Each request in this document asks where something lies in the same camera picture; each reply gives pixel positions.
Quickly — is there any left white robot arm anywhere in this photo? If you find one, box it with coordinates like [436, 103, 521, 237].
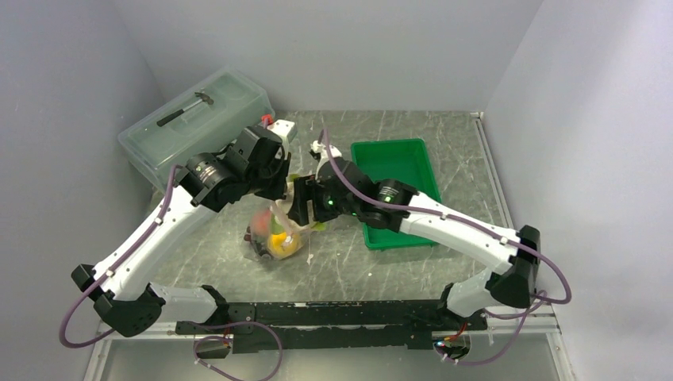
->
[71, 121, 297, 337]

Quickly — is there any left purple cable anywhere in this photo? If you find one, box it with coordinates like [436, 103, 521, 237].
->
[59, 164, 183, 349]

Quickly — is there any black handled hammer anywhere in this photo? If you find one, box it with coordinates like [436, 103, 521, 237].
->
[156, 92, 214, 127]

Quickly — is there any clear zip top bag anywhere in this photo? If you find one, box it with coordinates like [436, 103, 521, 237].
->
[243, 201, 311, 260]

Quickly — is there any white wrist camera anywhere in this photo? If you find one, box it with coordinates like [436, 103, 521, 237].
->
[310, 140, 342, 175]
[260, 114, 298, 144]

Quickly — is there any white cauliflower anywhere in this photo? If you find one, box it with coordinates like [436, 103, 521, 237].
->
[275, 174, 326, 233]

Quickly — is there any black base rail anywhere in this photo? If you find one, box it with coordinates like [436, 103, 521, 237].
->
[175, 300, 487, 354]

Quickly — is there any green plastic tray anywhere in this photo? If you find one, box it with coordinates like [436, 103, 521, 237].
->
[351, 138, 441, 250]

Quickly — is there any purple cable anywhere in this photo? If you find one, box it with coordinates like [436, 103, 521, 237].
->
[318, 127, 573, 368]
[59, 164, 183, 349]

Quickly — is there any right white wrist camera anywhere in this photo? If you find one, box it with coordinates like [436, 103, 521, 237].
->
[310, 140, 342, 175]

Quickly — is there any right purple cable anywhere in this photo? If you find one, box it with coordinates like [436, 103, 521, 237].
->
[318, 127, 573, 368]

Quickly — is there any clear plastic storage box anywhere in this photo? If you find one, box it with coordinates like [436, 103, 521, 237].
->
[117, 67, 275, 190]

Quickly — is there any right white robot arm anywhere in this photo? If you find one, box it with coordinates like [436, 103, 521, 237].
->
[287, 158, 540, 329]

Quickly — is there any orange fruit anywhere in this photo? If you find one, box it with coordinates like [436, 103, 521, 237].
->
[267, 232, 302, 260]

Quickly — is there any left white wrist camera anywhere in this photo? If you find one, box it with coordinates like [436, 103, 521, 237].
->
[260, 114, 298, 144]

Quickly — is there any pink peach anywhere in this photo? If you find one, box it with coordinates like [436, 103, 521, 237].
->
[248, 209, 273, 241]

